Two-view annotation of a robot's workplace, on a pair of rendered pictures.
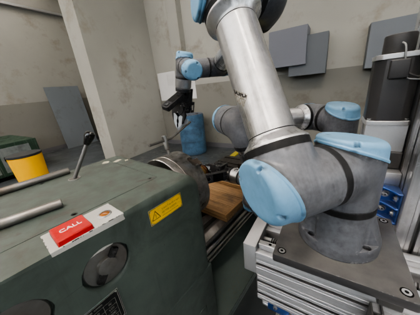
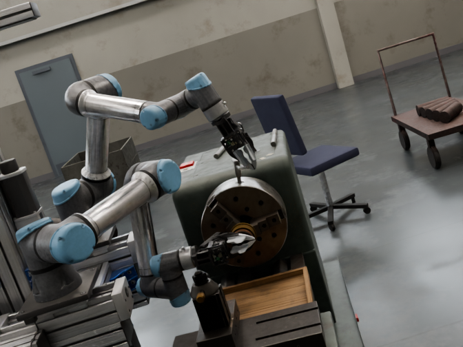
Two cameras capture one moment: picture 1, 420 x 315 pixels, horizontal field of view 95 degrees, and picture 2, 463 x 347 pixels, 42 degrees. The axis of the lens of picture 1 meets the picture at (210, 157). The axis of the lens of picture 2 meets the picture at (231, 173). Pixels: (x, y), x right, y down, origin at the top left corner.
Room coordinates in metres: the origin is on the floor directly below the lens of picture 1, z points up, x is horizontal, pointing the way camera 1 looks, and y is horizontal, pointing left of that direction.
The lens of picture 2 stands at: (2.60, -1.01, 1.77)
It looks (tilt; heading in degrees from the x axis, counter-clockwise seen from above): 13 degrees down; 147
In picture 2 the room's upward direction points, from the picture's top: 18 degrees counter-clockwise
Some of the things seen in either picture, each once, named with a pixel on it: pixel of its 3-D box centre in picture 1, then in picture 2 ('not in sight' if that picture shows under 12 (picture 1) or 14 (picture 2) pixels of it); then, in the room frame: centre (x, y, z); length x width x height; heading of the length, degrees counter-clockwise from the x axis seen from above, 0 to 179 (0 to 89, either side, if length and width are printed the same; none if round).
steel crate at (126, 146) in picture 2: not in sight; (107, 175); (-5.10, 2.12, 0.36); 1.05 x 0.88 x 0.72; 147
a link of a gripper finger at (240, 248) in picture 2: not in sight; (242, 248); (0.98, 0.02, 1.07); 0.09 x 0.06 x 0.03; 48
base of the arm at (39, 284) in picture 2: not in sight; (53, 275); (0.75, -0.53, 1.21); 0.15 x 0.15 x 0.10
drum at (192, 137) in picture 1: (192, 133); not in sight; (4.69, 0.37, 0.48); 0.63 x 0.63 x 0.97
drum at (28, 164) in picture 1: (32, 174); not in sight; (3.16, 3.10, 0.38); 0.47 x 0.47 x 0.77
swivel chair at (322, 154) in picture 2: not in sight; (313, 154); (-1.10, 2.27, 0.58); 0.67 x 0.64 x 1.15; 61
